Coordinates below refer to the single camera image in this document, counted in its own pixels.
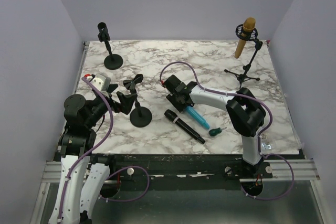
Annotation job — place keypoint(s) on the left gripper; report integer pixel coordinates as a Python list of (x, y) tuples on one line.
[(126, 100)]

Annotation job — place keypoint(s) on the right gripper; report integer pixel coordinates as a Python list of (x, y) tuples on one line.
[(179, 107)]

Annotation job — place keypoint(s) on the blue microphone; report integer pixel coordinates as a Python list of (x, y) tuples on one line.
[(197, 117)]

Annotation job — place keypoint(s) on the black microphone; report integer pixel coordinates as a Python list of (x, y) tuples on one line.
[(174, 118)]

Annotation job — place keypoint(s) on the black round-base stand with clip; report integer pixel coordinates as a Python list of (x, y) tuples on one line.
[(140, 116)]

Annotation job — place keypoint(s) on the black tripod mic stand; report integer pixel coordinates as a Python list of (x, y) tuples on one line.
[(243, 77)]

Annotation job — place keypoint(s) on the gold microphone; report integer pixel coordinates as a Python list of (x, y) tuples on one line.
[(244, 32)]

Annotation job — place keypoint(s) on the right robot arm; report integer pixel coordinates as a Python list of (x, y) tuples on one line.
[(246, 114)]

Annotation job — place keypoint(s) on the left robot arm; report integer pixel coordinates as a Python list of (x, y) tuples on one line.
[(77, 195)]

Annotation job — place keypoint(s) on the clear plastic screw box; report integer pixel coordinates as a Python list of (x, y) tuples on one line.
[(268, 144)]

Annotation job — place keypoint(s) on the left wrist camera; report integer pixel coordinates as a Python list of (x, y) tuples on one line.
[(99, 81)]

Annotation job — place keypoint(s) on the green handled screwdriver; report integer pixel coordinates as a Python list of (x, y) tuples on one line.
[(216, 131)]

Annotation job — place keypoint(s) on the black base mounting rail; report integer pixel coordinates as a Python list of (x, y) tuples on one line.
[(163, 172)]

